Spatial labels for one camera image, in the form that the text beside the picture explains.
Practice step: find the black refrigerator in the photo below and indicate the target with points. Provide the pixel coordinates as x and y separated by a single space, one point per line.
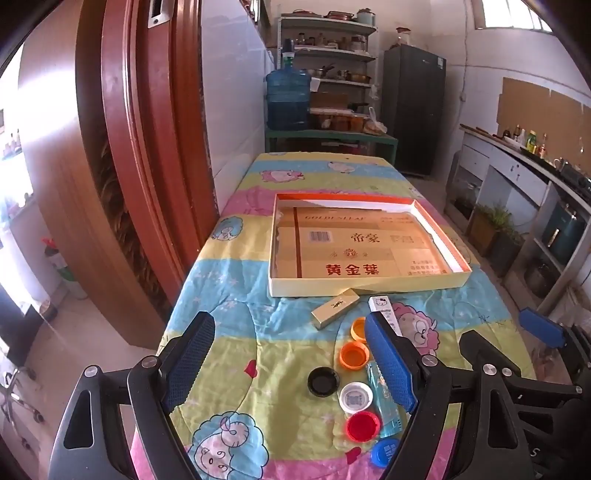
413 91

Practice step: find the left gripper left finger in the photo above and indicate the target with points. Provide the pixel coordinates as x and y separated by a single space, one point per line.
91 443

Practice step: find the small orange bottle cap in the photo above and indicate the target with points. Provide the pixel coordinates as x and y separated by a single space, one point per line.
358 330

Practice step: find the golden cardboard liner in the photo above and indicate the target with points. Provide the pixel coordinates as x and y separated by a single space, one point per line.
326 243

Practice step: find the red wooden door frame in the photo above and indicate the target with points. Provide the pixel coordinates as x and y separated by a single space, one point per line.
115 144

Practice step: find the red bottle cap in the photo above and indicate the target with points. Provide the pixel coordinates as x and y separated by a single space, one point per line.
363 426

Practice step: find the blue bottle cap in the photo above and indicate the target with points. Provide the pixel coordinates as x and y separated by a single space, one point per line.
383 452

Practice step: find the cartoon patterned quilt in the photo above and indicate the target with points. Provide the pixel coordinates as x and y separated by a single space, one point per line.
256 373

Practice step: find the white kitchen counter cabinet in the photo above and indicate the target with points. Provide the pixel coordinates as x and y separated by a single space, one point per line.
488 172

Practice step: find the teal lighter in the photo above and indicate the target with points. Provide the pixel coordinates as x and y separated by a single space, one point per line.
384 405

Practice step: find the shallow orange-rimmed box tray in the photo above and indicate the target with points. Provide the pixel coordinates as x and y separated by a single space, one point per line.
325 287

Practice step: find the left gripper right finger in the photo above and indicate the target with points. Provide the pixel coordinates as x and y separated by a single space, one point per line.
425 390

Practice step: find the blue water jug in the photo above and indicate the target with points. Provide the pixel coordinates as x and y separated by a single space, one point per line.
288 93

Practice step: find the white bottle cap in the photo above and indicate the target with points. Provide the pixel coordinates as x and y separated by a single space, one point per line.
355 397

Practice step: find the green side table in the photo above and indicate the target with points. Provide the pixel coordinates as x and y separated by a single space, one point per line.
271 136

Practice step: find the plastic bag of food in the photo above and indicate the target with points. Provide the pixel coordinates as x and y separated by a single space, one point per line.
373 126

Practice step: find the white Hello Kitty lighter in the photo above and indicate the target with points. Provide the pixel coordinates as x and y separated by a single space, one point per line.
383 305

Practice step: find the gold rectangular lighter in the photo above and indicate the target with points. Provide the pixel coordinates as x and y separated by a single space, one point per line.
332 309

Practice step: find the black bottle cap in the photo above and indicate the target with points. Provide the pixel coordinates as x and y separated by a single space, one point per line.
323 382

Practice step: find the white shelving rack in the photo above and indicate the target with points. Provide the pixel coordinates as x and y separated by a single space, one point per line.
340 51

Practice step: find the potted green plant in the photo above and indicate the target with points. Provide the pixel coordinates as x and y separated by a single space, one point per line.
493 234

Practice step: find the large orange bottle cap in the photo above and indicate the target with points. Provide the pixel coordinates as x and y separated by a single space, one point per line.
354 355

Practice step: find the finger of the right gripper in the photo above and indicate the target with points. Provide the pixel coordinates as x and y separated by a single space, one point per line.
490 442
559 343

